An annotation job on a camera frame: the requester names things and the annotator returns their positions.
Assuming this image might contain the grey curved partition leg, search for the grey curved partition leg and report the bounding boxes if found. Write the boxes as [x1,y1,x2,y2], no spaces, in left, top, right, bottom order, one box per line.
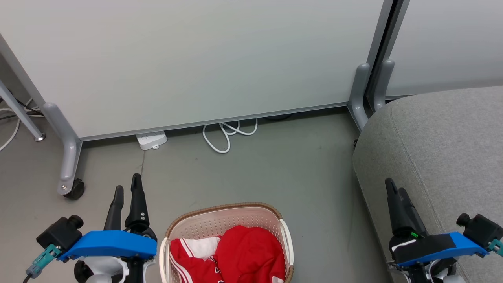
[373,59,395,112]
[348,63,372,132]

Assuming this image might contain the teal left camera connector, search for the teal left camera connector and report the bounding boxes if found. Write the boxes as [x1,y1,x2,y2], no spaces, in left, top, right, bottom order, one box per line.
[26,244,61,276]

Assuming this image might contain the grey fabric sofa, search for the grey fabric sofa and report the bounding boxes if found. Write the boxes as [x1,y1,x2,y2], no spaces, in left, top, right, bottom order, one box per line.
[352,86,503,283]

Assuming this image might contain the large white partition panel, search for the large white partition panel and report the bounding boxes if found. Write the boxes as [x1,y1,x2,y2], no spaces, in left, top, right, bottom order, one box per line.
[0,0,387,141]

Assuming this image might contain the narrow white partition panel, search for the narrow white partition panel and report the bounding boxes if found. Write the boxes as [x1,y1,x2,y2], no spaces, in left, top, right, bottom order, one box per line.
[385,0,503,99]

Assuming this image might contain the cream plastic laundry basket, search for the cream plastic laundry basket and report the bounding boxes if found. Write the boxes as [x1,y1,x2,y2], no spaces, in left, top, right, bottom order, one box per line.
[159,202,294,283]

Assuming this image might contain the grey partition leg with caster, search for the grey partition leg with caster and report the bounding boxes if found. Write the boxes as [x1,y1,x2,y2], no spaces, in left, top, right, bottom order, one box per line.
[41,102,83,196]

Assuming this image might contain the black caster wheel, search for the black caster wheel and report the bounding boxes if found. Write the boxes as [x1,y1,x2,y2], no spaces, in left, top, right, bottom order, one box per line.
[63,179,85,200]

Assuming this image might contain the blue left camera mount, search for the blue left camera mount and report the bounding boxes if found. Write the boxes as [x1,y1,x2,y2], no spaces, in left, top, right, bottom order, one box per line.
[57,230,158,262]

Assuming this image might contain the plain red garment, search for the plain red garment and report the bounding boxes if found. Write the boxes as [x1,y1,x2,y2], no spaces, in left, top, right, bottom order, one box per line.
[214,225,285,283]

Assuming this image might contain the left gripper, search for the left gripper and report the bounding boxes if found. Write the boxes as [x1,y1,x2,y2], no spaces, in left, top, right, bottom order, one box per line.
[75,173,156,283]

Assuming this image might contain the white power strip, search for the white power strip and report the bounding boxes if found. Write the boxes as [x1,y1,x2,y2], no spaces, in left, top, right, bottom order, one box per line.
[136,131,168,151]

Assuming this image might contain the thin black floor cable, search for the thin black floor cable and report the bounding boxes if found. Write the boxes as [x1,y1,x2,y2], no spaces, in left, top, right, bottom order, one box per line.
[8,90,44,118]

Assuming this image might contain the blue right camera mount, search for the blue right camera mount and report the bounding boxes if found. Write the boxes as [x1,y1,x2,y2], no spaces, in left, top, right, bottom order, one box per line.
[397,232,490,268]

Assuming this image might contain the red basketball jersey with numbers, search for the red basketball jersey with numbers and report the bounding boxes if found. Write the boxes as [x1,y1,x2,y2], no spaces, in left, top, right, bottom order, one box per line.
[169,236,224,283]

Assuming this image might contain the grey metal table leg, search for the grey metal table leg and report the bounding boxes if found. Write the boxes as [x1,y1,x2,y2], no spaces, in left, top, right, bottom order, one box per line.
[0,81,46,142]

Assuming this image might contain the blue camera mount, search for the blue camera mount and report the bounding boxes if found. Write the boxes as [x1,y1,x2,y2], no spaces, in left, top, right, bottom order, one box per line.
[397,232,490,268]
[57,230,158,262]

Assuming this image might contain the thin white floor cable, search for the thin white floor cable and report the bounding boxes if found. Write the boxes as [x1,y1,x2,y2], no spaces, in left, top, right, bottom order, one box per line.
[0,106,24,152]

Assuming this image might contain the looped white power cable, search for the looped white power cable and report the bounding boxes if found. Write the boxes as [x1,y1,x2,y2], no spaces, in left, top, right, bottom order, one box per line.
[202,118,259,154]

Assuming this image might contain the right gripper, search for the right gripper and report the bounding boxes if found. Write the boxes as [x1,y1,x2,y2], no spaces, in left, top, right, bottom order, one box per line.
[385,178,458,283]

